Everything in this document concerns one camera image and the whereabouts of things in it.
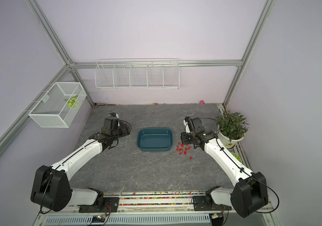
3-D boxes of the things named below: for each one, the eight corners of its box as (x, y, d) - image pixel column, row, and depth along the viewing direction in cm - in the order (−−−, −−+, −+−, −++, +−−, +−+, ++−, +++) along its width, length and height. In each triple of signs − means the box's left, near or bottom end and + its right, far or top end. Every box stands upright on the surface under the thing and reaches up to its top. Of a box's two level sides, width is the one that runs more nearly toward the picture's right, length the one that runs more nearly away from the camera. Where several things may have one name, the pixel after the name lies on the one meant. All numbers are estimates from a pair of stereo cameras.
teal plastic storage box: (136, 151, 96) (135, 147, 91) (139, 131, 106) (138, 127, 101) (172, 151, 96) (172, 147, 91) (172, 131, 106) (172, 127, 101)
